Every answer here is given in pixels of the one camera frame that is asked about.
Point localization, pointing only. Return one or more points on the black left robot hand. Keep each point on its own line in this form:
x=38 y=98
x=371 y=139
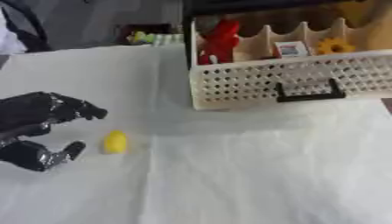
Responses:
x=30 y=112

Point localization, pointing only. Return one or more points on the pale compartment drawer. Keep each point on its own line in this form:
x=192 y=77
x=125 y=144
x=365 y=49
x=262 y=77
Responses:
x=286 y=78

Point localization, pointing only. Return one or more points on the black chair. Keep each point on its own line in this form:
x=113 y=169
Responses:
x=28 y=23

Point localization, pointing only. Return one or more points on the yellow oval toy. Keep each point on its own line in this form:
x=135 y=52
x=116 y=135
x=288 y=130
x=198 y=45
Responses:
x=115 y=142

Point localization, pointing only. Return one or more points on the dark box with colourful items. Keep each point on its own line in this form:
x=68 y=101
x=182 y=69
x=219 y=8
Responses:
x=148 y=35

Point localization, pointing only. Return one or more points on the red soft toy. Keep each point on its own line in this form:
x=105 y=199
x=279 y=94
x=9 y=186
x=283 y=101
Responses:
x=220 y=40

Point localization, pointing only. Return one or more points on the small white printed box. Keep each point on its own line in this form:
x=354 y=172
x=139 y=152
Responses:
x=292 y=48

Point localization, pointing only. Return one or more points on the yellow flower toy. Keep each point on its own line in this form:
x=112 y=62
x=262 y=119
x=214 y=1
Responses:
x=334 y=46

